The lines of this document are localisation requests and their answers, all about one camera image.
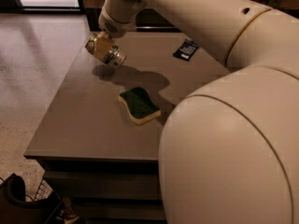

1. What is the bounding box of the grey drawer cabinet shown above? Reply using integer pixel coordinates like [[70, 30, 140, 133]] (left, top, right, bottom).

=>
[[24, 32, 228, 224]]

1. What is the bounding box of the right grey metal bracket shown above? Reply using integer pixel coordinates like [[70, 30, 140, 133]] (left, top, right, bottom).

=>
[[268, 0, 283, 8]]

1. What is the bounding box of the dark blue snack packet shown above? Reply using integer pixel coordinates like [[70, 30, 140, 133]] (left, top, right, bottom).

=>
[[173, 39, 199, 62]]

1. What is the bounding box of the dark brown bag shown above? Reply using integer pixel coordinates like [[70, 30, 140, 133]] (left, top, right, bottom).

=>
[[0, 174, 62, 224]]

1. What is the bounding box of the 7up soda can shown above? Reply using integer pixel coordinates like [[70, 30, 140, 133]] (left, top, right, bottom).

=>
[[85, 33, 126, 69]]

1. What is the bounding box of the wire basket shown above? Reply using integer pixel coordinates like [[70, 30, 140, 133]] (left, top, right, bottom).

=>
[[25, 179, 53, 202]]

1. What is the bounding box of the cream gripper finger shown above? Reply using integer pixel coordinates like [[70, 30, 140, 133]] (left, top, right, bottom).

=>
[[93, 31, 115, 63]]

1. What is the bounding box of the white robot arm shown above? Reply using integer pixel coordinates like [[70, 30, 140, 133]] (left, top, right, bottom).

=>
[[100, 0, 299, 224]]

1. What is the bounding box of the green and yellow sponge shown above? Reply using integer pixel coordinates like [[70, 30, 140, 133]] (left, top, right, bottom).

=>
[[119, 87, 161, 125]]

